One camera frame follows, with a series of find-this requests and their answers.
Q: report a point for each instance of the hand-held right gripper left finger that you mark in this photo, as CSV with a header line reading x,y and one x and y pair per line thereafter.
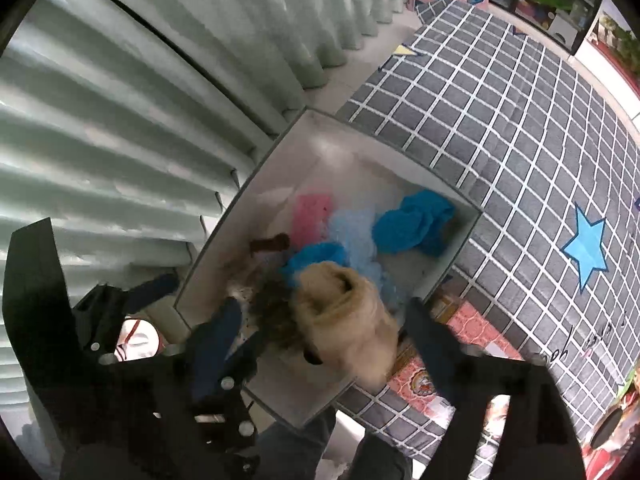
x,y
215,340

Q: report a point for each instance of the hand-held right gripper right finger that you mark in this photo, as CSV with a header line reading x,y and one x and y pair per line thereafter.
x,y
425,340

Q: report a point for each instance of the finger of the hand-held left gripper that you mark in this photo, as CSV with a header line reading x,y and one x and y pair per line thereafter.
x,y
150,285

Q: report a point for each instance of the leopard print cloth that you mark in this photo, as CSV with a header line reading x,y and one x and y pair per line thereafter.
x,y
277,310

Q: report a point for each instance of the beige fluffy cloth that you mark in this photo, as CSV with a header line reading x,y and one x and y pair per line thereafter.
x,y
345,320

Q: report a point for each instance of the brown white knit sock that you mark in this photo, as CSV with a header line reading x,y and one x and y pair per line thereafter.
x,y
270,245

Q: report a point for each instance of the light blue fluffy cloth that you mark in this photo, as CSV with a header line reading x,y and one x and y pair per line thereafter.
x,y
355,240

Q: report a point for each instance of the pink cloth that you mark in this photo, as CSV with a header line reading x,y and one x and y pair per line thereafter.
x,y
312,217

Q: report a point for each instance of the white printed cardboard box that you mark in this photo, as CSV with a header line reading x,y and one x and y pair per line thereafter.
x,y
320,160

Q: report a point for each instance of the white red packet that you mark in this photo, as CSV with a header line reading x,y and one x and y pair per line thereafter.
x,y
135,340

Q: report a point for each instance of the person's right leg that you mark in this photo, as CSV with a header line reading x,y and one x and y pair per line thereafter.
x,y
380,460

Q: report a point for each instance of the person's leg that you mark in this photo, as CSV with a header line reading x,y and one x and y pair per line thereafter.
x,y
380,460
295,450

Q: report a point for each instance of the person's left leg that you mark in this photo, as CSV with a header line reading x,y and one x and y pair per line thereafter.
x,y
295,450

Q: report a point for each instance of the black round object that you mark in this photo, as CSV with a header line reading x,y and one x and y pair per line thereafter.
x,y
607,427

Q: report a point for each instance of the grey checked star blanket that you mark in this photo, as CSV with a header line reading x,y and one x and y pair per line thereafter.
x,y
525,160

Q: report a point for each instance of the printed picture board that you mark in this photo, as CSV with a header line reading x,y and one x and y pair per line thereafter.
x,y
615,35

